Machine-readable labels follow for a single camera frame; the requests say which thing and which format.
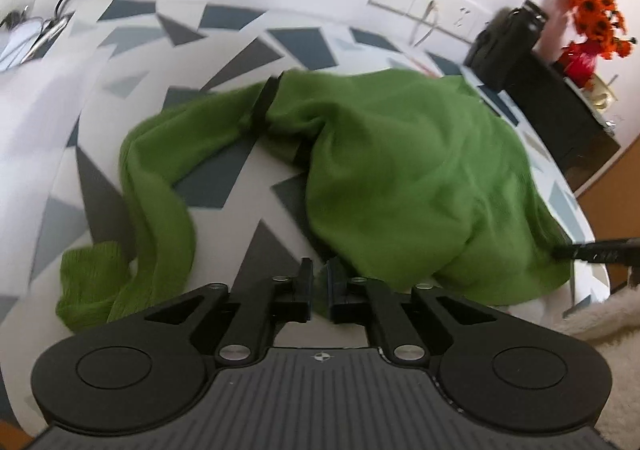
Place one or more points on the white wall socket panel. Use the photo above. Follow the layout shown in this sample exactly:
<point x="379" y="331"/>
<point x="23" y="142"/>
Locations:
<point x="463" y="19"/>

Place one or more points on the geometric patterned bed sheet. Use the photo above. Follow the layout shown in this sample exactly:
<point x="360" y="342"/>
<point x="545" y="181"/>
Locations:
<point x="246" y="202"/>

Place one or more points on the green knit sweater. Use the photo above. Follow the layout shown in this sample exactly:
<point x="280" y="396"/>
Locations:
<point x="409" y="178"/>

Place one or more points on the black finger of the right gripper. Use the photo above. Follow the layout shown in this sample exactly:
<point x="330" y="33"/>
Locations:
<point x="610" y="252"/>

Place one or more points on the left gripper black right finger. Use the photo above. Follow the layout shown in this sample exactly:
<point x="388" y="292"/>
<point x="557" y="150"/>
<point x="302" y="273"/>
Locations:
<point x="371" y="304"/>

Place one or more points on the black nightstand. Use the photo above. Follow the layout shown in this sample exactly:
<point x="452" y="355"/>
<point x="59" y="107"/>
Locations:
<point x="575" y="135"/>

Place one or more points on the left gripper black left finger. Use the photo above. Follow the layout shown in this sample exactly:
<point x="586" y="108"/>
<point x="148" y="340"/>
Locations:
<point x="257" y="314"/>

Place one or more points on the orange flowers in red vase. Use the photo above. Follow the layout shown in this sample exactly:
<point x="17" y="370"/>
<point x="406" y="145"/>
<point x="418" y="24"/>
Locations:
<point x="602" y="32"/>

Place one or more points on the black bag on nightstand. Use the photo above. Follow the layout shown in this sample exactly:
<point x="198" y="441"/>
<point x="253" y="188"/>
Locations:
<point x="509" y="36"/>

